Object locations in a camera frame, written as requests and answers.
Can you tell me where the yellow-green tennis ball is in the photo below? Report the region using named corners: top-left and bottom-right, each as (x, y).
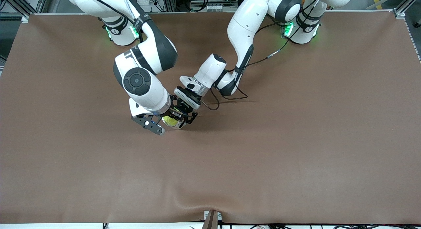
top-left (163, 115), bottom-right (180, 127)

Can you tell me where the blue white tennis ball can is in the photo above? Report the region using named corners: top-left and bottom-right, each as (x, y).
top-left (161, 114), bottom-right (185, 130)

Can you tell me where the brown table mat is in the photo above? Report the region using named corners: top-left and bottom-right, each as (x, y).
top-left (0, 10), bottom-right (421, 224)

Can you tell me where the white power strip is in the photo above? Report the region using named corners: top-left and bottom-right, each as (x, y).
top-left (203, 4), bottom-right (239, 12)

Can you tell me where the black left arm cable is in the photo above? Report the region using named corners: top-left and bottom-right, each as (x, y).
top-left (199, 0), bottom-right (329, 111)

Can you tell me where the aluminium profile bracket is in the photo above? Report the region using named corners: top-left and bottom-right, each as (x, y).
top-left (204, 210), bottom-right (223, 229)

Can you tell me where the aluminium frame with corner bracket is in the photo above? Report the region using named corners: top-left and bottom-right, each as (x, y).
top-left (0, 0), bottom-right (50, 24)

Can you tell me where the aluminium side rail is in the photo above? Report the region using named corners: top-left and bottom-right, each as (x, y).
top-left (404, 18), bottom-right (421, 62)

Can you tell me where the aluminium frame corner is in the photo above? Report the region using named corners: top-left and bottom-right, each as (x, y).
top-left (393, 0), bottom-right (421, 19)

